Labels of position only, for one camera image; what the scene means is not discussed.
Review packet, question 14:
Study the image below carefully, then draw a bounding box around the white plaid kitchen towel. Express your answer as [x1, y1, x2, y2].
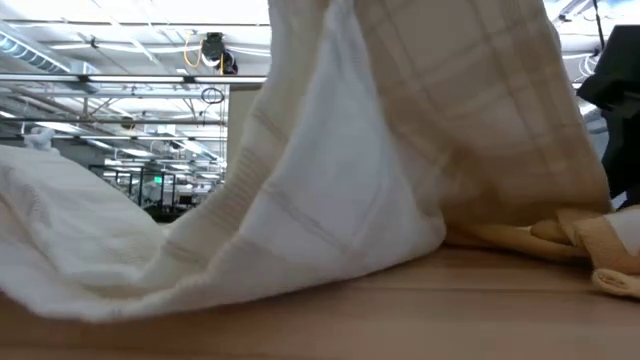
[0, 0, 614, 324]

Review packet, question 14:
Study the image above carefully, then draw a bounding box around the mustard yellow towel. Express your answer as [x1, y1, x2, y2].
[444, 207, 640, 301]

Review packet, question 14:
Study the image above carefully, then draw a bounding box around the black overhead camera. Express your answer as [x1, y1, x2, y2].
[199, 32, 239, 76]

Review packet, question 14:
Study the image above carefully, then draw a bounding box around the silver ventilation duct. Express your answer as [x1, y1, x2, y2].
[0, 27, 74, 76]

